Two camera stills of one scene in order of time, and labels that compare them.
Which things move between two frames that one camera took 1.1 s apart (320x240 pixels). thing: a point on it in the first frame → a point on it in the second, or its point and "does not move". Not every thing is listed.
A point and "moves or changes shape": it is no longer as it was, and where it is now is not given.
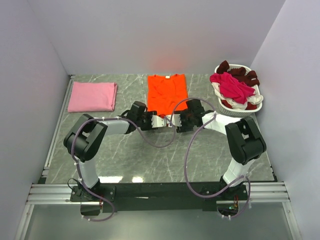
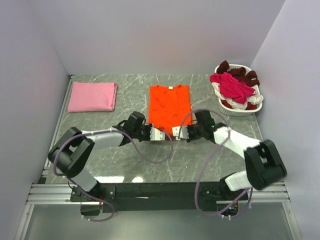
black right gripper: (183, 128) → (189, 128)
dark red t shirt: (250, 78) does not move
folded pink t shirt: (92, 96) does not move
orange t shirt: (164, 92) moves or changes shape
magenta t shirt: (231, 88) does not move
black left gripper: (149, 114) → (148, 138)
